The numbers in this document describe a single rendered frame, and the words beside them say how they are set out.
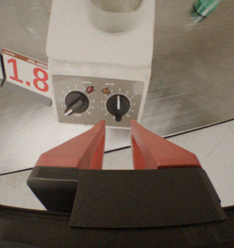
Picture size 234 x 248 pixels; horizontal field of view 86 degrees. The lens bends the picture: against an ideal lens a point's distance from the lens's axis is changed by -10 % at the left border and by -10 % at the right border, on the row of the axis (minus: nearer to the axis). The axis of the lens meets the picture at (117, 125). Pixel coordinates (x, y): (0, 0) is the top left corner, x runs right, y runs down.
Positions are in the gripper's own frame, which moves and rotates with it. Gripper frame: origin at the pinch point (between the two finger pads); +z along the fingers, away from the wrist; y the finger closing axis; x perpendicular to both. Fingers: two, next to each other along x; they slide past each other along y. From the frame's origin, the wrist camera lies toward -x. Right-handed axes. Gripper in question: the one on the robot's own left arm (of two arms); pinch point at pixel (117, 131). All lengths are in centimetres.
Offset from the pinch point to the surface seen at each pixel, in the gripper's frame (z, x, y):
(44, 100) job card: 11.0, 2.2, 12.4
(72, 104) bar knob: 6.1, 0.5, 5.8
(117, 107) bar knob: 5.6, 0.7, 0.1
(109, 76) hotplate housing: 7.5, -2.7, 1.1
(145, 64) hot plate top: 6.4, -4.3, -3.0
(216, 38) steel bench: 19.8, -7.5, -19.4
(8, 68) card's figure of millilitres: 11.8, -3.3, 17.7
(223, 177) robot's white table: 5.5, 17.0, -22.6
